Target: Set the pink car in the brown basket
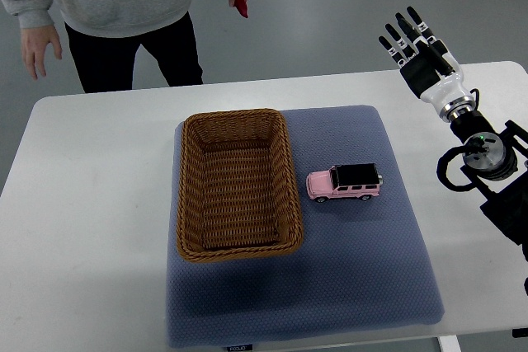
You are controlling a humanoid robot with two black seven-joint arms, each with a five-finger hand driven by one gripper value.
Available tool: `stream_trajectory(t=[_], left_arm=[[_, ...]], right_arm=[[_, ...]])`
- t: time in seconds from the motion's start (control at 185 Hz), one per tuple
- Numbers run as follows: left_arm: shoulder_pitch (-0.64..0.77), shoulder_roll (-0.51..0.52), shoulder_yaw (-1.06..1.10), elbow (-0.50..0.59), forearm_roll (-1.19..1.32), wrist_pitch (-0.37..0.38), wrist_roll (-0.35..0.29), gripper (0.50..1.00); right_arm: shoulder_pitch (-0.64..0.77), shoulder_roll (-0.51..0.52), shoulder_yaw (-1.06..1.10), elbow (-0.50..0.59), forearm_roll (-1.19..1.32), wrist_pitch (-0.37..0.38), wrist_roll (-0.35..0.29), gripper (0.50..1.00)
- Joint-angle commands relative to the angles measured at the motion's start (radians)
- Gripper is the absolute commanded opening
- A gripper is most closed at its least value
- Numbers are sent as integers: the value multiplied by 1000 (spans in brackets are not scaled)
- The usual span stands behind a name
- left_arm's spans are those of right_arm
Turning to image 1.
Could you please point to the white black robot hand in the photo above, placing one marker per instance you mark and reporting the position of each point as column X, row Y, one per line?
column 429, row 68

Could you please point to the pink toy car black roof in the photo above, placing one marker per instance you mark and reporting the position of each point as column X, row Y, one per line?
column 354, row 181

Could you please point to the red object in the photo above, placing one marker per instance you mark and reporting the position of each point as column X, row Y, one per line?
column 242, row 7

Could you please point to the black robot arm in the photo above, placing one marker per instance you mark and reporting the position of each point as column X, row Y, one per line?
column 485, row 160

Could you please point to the brown wicker basket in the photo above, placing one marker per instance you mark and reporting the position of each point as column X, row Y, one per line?
column 237, row 194

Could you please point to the person right hand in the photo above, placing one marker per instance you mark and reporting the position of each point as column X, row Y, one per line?
column 34, row 43

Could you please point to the blue grey cushion mat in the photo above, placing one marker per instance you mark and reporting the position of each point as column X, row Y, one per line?
column 362, row 266

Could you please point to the person grey sweater black trousers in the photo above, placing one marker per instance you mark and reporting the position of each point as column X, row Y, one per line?
column 105, row 35

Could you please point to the white table leg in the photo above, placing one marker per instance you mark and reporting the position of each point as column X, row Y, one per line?
column 449, row 344

